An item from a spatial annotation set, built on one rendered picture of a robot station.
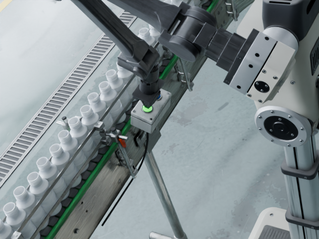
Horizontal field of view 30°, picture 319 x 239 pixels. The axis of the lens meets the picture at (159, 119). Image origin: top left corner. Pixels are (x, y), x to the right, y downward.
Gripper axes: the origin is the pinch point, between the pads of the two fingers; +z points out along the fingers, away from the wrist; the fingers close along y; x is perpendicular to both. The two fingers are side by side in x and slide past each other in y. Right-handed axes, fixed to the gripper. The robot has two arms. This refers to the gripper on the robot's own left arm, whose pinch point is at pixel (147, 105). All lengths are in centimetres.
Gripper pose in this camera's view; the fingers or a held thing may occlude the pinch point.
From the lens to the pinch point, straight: 192.0
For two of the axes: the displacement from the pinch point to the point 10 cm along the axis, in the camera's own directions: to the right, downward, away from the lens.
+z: -0.5, 5.9, 8.0
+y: -4.6, 7.0, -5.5
